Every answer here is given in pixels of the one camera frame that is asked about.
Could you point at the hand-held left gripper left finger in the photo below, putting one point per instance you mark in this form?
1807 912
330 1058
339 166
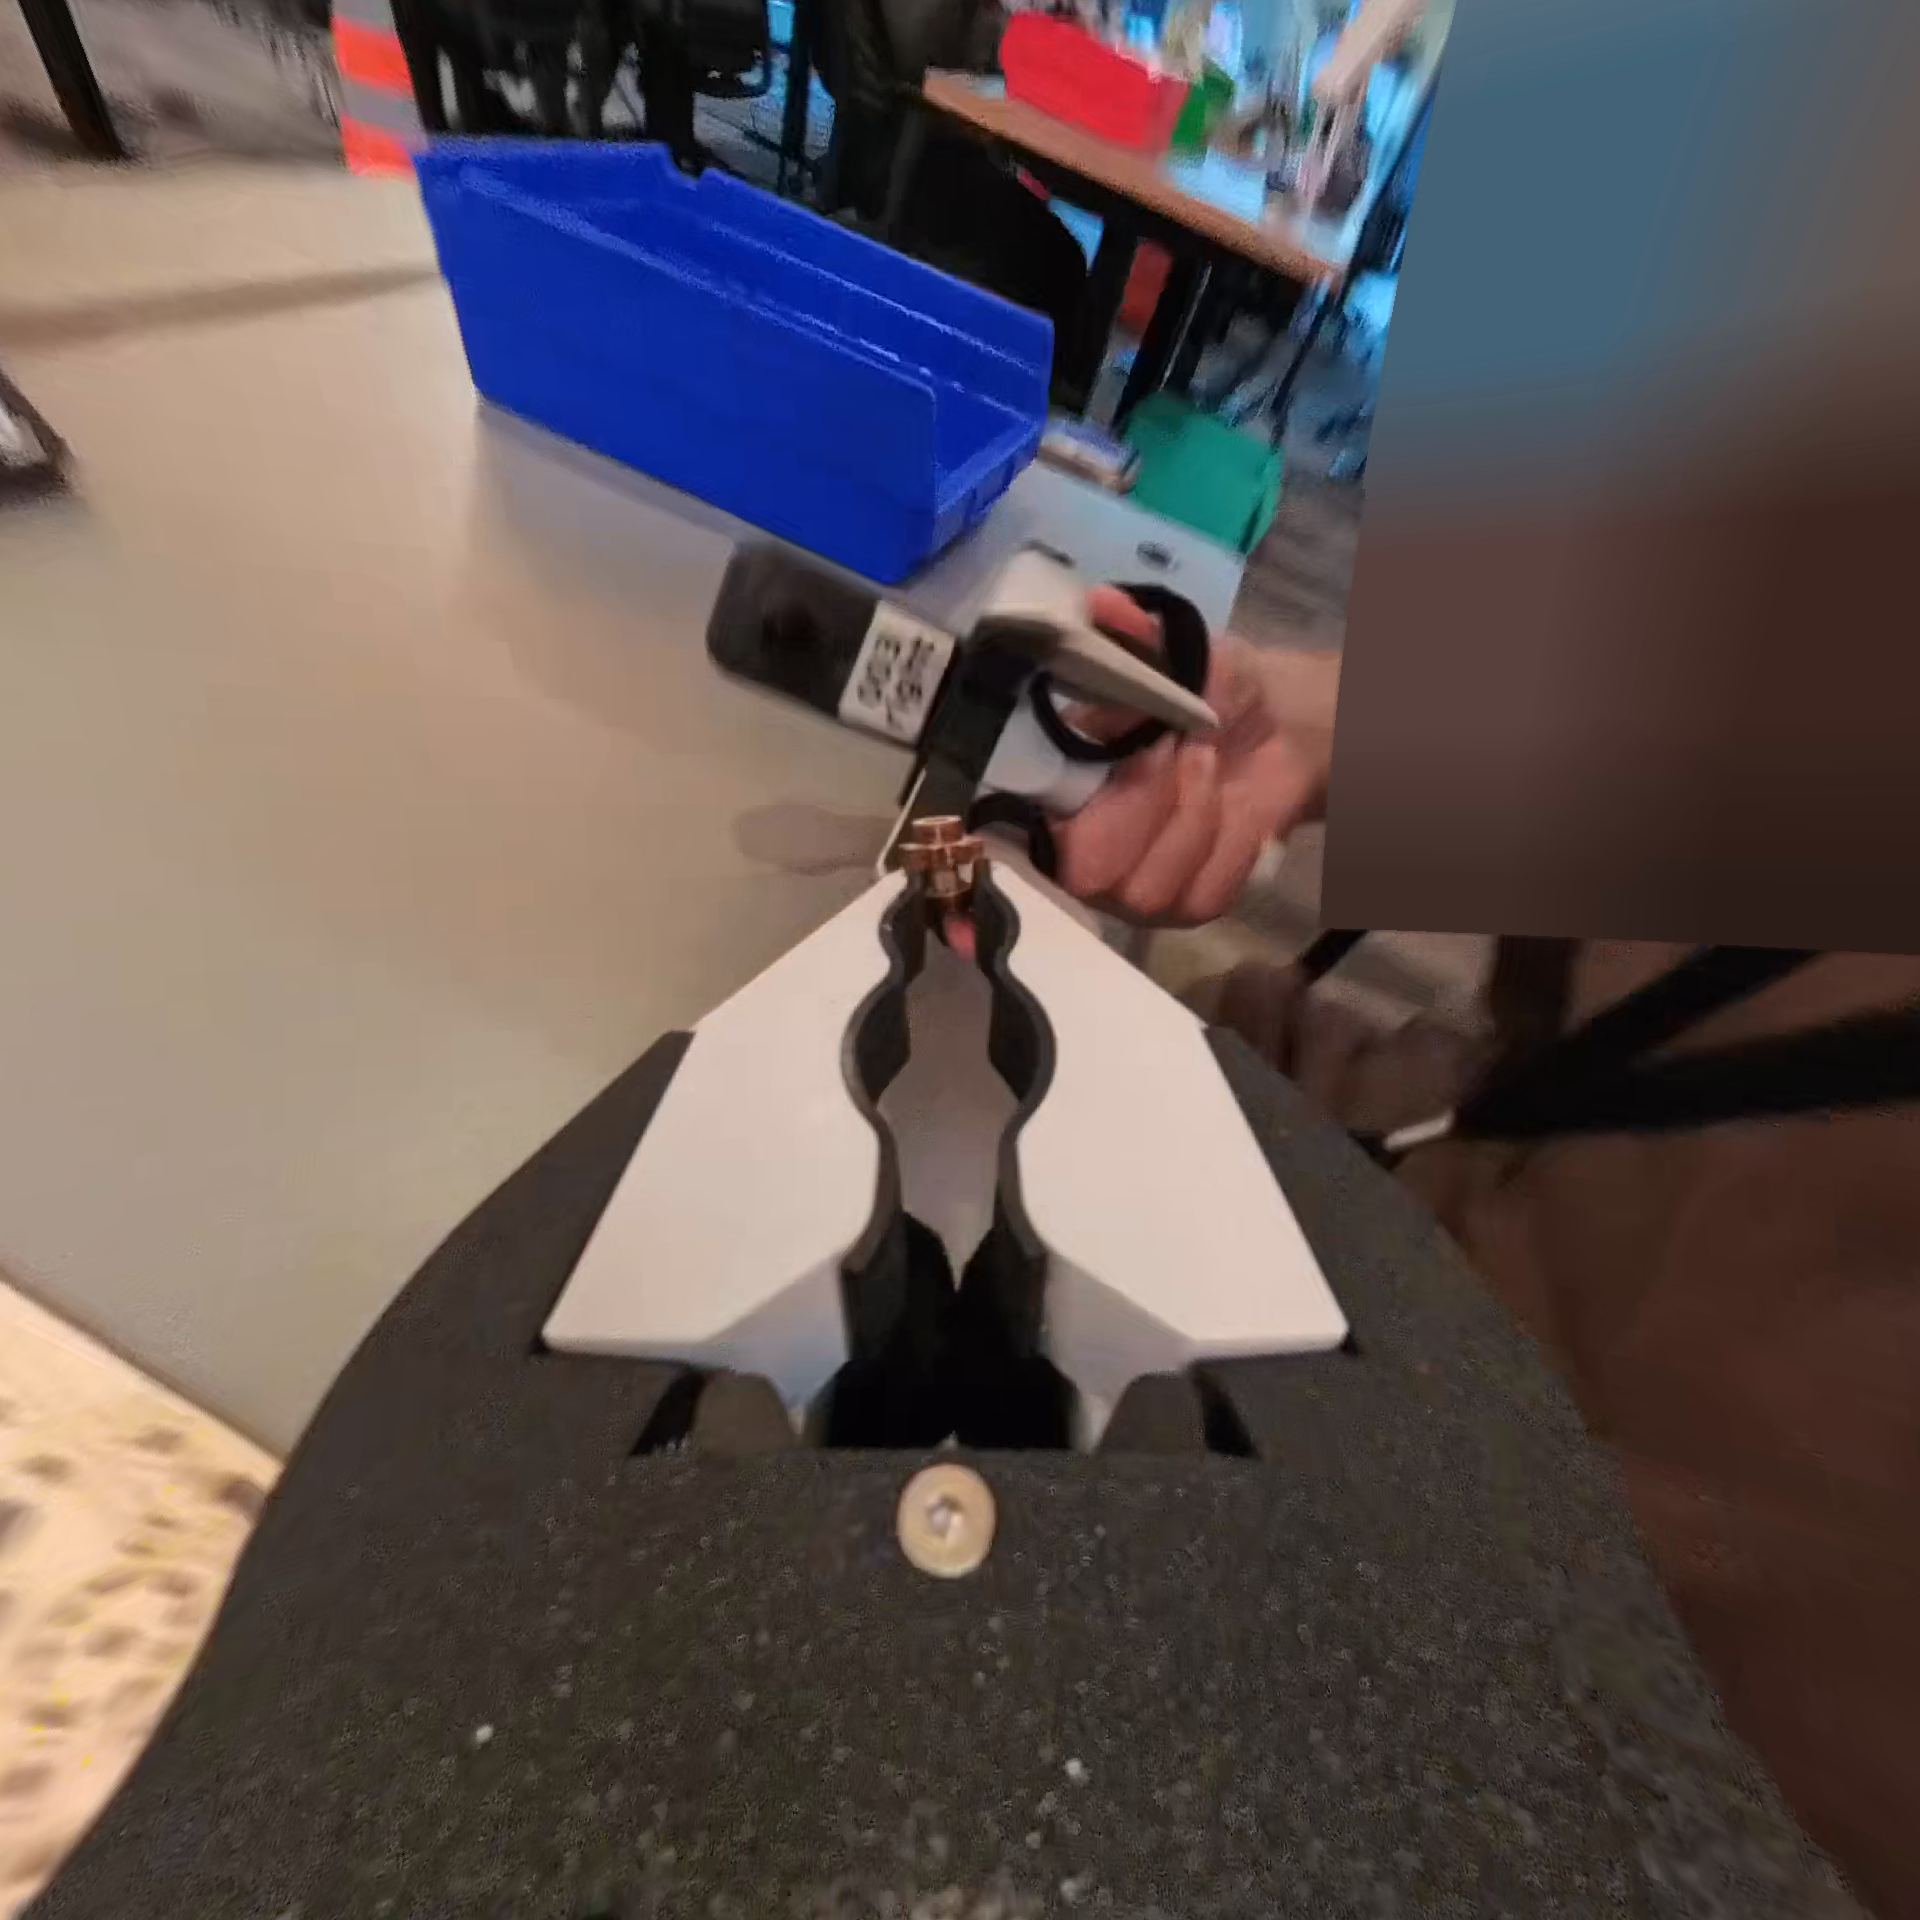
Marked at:
734 1170

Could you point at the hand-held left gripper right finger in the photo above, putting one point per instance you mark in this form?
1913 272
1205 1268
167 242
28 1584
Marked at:
1154 1170

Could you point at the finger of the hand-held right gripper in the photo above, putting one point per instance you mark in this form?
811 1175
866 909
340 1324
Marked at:
948 750

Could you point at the small brass fitting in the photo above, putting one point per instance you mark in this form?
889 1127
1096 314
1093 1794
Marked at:
943 859

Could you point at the person's right hand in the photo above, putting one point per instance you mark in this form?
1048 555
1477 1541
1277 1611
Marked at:
1184 840

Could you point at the blue plastic bin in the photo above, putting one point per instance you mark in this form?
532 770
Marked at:
721 345

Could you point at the green box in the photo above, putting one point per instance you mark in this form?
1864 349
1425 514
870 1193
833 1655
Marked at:
1209 472

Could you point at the red plastic bin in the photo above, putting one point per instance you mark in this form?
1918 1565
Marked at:
1089 74

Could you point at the orange traffic cone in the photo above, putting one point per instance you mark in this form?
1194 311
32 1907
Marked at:
375 91

